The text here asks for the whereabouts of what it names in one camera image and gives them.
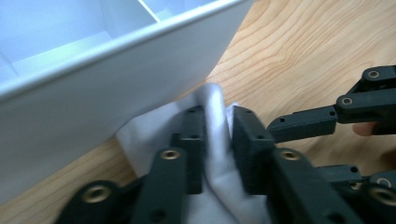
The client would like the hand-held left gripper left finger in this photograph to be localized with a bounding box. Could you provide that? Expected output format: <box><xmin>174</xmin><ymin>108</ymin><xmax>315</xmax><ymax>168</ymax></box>
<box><xmin>130</xmin><ymin>105</ymin><xmax>207</xmax><ymax>224</ymax></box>

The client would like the white plastic organizer box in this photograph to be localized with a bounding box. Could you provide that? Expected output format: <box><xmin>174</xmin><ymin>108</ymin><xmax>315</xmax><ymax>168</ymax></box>
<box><xmin>0</xmin><ymin>0</ymin><xmax>255</xmax><ymax>206</ymax></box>

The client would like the white ribbed sock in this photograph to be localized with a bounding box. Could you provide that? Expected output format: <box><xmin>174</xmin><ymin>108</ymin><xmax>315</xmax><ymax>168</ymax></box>
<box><xmin>115</xmin><ymin>82</ymin><xmax>273</xmax><ymax>224</ymax></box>

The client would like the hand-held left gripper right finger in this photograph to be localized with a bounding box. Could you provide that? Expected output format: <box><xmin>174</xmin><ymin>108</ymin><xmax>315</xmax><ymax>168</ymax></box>
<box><xmin>232</xmin><ymin>105</ymin><xmax>365</xmax><ymax>224</ymax></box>

